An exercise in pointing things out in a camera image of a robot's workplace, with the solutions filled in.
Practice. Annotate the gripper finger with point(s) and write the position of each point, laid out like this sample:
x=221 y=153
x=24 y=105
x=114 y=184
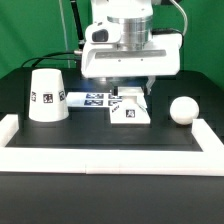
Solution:
x=149 y=84
x=114 y=89

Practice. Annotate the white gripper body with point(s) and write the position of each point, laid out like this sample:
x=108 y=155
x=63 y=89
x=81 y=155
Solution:
x=111 y=51

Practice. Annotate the white lamp base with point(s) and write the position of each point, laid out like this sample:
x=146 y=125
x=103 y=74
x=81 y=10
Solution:
x=132 y=109

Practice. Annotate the white lamp bulb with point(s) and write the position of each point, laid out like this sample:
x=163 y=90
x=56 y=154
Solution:
x=184 y=110

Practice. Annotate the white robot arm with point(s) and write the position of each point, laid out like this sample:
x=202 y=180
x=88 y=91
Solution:
x=130 y=14

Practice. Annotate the white lamp shade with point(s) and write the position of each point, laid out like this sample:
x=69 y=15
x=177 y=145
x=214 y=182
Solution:
x=47 y=96

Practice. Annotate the white marker sheet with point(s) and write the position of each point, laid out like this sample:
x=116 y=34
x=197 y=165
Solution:
x=90 y=99

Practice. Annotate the white foam border wall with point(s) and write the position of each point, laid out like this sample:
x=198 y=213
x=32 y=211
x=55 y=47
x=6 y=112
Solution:
x=209 y=161

